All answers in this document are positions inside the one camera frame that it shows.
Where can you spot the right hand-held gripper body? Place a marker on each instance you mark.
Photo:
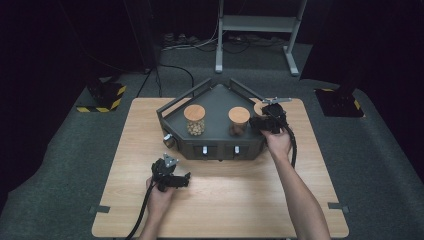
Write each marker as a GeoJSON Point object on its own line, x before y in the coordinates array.
{"type": "Point", "coordinates": [275, 116]}

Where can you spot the grey metal stand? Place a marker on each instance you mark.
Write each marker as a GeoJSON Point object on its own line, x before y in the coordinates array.
{"type": "Point", "coordinates": [258, 23]}

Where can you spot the glass jar with pale nuts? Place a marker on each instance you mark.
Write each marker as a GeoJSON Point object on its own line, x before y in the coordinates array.
{"type": "Point", "coordinates": [194, 115]}

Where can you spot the power strip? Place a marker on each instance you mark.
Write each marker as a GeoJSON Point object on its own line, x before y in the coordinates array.
{"type": "Point", "coordinates": [180, 39]}

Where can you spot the dark curtain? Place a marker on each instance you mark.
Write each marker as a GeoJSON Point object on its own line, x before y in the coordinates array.
{"type": "Point", "coordinates": [373, 36]}

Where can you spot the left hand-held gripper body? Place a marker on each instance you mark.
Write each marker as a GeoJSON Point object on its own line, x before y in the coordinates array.
{"type": "Point", "coordinates": [164, 173]}

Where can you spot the person's left hand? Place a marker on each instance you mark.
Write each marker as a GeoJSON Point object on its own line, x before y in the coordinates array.
{"type": "Point", "coordinates": [159, 201]}

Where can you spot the glass jar with dark contents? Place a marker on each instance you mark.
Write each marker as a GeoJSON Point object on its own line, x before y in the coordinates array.
{"type": "Point", "coordinates": [239, 115]}

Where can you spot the grey tape strip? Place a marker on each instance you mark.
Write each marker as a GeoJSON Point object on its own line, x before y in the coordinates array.
{"type": "Point", "coordinates": [337, 206]}
{"type": "Point", "coordinates": [100, 209]}

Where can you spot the person's right hand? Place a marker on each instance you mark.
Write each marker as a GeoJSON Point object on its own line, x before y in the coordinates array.
{"type": "Point", "coordinates": [278, 143]}

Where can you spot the black base with striped edge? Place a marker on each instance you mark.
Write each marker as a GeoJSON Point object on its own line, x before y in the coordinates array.
{"type": "Point", "coordinates": [106, 95]}
{"type": "Point", "coordinates": [339, 102]}

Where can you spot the black corner shelf rack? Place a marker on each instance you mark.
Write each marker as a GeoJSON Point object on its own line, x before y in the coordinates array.
{"type": "Point", "coordinates": [216, 100]}

